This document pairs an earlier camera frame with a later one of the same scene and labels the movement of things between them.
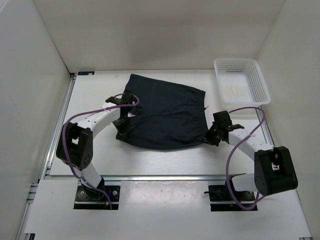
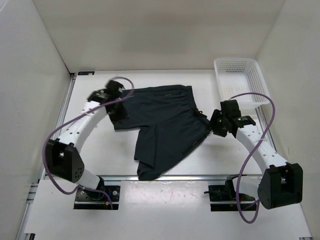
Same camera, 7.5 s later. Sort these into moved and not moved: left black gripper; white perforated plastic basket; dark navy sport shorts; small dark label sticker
Moved: dark navy sport shorts; left black gripper
Not moved: small dark label sticker; white perforated plastic basket
